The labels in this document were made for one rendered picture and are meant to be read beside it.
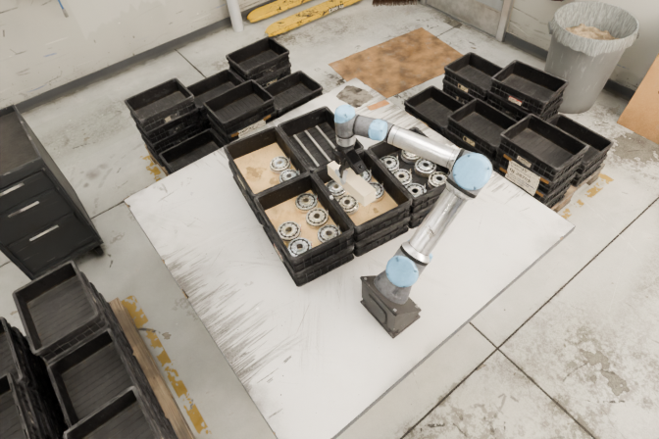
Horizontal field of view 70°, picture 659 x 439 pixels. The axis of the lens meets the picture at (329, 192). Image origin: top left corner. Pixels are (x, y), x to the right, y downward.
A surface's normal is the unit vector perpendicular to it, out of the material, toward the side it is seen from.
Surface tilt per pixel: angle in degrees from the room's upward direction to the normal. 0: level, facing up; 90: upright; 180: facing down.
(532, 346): 0
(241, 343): 0
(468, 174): 42
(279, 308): 0
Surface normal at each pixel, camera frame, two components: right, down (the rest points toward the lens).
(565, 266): -0.06, -0.66
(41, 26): 0.61, 0.57
